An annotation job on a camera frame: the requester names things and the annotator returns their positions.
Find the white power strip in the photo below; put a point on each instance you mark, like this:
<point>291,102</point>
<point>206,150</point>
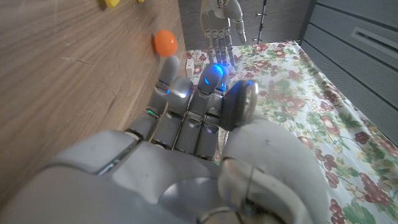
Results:
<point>189,68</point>

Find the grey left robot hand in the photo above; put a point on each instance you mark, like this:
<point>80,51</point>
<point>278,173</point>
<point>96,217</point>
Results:
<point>219,18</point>

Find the yellow toy banana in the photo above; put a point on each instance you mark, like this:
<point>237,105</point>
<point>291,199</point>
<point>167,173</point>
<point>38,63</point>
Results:
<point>112,2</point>

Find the floral fruit print backdrop cloth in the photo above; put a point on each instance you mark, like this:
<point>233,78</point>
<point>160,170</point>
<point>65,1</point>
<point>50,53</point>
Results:
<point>311,109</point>

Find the black stand pole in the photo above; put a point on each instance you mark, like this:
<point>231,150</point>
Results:
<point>261,18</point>

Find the orange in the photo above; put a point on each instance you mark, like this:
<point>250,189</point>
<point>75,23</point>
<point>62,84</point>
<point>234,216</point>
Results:
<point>165,43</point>

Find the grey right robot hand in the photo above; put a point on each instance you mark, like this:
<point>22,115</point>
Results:
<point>155,174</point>

